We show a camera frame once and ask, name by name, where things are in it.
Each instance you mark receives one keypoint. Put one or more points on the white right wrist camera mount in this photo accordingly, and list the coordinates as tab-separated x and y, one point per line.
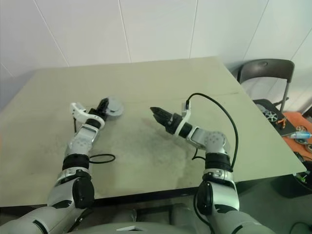
184	107

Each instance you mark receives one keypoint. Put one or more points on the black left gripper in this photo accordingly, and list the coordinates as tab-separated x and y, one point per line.
96	112

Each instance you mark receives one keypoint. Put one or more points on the small green object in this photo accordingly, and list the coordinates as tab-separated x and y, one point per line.
303	177

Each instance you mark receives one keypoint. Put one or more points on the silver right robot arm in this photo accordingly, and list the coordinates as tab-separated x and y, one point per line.
214	141

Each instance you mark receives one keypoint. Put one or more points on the black table frame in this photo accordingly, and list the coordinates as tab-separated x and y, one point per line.
146	195

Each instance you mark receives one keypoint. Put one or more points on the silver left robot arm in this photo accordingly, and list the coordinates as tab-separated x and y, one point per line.
83	139

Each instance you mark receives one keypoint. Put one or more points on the silver motor cover circuit board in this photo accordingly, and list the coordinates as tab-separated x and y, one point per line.
115	104

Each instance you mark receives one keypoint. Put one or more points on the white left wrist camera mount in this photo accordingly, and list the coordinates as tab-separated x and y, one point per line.
79	113

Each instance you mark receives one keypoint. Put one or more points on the black folding chair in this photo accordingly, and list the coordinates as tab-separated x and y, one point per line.
265	70

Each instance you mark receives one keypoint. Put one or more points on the small silver wheel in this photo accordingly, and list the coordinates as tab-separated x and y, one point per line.
301	128

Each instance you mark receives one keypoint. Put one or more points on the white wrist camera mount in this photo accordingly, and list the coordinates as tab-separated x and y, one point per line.
79	113
184	107

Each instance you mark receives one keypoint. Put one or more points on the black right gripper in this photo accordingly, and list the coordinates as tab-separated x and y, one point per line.
174	124

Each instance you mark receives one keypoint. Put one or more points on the clear bottle blue cap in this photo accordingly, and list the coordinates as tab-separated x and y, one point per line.
301	134

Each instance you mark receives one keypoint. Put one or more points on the silver spoked wheel part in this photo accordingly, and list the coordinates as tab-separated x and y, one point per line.
271	116

